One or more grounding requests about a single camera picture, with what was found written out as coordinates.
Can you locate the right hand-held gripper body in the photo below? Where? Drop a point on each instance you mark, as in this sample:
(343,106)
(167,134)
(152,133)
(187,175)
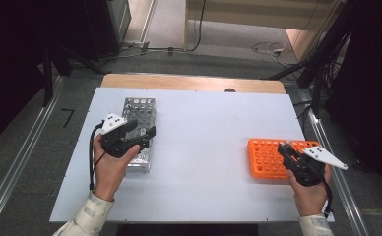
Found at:
(308,170)

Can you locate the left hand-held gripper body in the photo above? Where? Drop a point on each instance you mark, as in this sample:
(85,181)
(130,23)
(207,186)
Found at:
(115,144)

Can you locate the clear test tube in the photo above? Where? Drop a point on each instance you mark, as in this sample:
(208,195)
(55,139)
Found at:
(289,142)

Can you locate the orange test tube rack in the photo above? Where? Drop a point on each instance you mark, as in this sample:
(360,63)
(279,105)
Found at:
(264,160)

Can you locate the metal test tube rack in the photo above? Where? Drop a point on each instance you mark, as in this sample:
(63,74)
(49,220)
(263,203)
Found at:
(140,108)

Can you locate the person's left hand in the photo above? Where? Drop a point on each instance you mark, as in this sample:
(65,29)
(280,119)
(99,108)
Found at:
(112,173)

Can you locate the person's right hand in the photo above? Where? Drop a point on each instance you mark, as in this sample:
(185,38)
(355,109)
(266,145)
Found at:
(312,200)

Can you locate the white board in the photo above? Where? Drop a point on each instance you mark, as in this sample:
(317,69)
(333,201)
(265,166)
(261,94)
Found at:
(205,131)

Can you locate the dark cabinet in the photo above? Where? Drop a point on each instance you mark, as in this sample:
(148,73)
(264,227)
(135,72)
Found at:
(107,26)

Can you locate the light wooden furniture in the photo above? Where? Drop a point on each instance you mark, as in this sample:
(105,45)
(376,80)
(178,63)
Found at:
(244,13)

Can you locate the aluminium rail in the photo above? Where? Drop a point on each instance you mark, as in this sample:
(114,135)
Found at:
(333,183)
(18,157)

